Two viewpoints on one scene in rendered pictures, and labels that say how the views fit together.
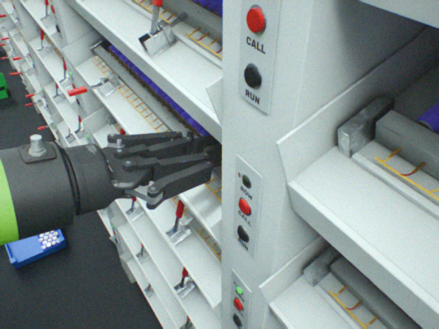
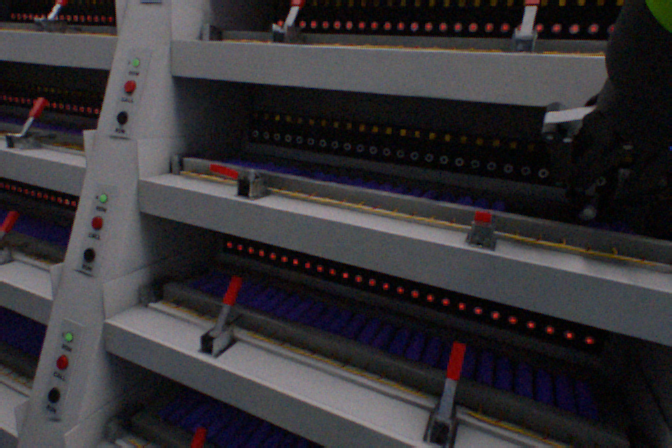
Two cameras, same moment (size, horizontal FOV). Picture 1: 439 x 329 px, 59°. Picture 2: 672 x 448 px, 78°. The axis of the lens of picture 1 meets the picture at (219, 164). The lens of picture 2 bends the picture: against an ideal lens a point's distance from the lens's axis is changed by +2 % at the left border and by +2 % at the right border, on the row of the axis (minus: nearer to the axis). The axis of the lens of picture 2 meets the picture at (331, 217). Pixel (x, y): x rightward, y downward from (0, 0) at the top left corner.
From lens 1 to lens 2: 0.64 m
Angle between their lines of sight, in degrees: 53
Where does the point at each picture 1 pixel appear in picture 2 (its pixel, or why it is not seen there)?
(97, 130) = (115, 313)
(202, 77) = not seen: hidden behind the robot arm
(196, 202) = (600, 272)
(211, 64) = not seen: hidden behind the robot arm
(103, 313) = not seen: outside the picture
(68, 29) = (157, 117)
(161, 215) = (372, 412)
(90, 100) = (131, 249)
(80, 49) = (158, 154)
